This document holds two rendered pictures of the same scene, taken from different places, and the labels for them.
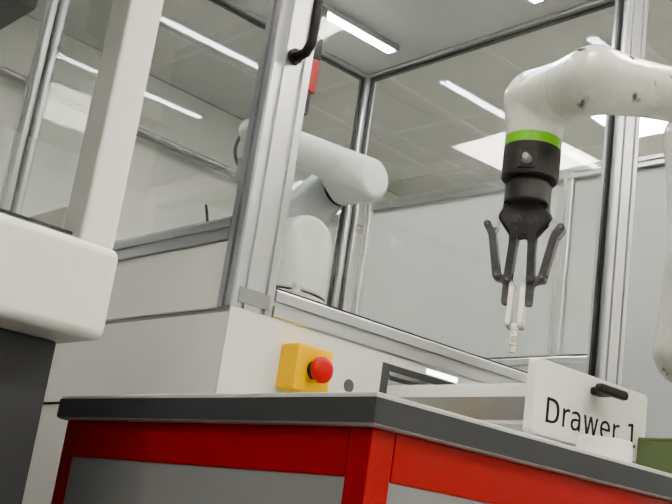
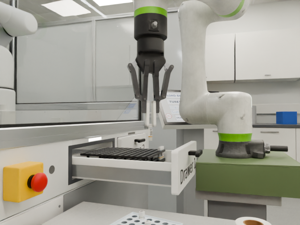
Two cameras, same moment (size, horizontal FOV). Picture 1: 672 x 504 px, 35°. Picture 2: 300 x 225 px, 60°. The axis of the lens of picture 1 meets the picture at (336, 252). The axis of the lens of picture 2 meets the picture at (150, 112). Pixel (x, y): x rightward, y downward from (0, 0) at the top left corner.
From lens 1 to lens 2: 1.08 m
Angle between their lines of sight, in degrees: 34
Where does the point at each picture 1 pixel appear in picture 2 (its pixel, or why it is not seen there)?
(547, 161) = (164, 27)
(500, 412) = (152, 179)
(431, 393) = (102, 164)
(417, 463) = not seen: outside the picture
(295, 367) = (18, 187)
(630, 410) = not seen: hidden behind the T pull
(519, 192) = (150, 46)
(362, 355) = (57, 147)
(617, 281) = not seen: hidden behind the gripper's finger
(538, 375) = (178, 161)
